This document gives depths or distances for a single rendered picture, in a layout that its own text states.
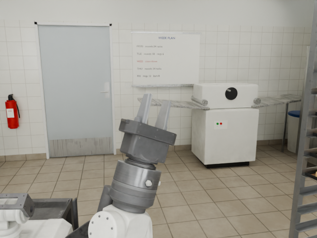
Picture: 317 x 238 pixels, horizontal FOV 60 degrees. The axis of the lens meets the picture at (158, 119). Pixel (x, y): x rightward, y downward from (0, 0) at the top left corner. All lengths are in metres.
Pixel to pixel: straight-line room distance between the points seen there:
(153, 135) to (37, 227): 0.44
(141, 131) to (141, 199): 0.12
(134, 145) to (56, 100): 4.07
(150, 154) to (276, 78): 4.89
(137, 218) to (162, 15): 4.17
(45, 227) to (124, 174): 0.36
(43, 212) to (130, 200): 0.42
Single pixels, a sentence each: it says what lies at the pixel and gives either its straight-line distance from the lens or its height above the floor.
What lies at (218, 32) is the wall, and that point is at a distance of 4.81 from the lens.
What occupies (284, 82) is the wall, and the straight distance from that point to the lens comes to 5.44.
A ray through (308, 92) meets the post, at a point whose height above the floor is 1.40.
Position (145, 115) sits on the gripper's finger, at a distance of 0.52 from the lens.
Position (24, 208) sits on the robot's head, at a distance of 0.71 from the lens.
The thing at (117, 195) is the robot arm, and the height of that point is 1.30.
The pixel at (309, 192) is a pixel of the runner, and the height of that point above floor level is 0.95.
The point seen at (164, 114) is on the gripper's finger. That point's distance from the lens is 0.55.
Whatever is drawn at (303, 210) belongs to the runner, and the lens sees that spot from 1.49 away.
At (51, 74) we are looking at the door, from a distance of 4.52.
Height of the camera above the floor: 1.54
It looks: 12 degrees down
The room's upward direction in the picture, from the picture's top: straight up
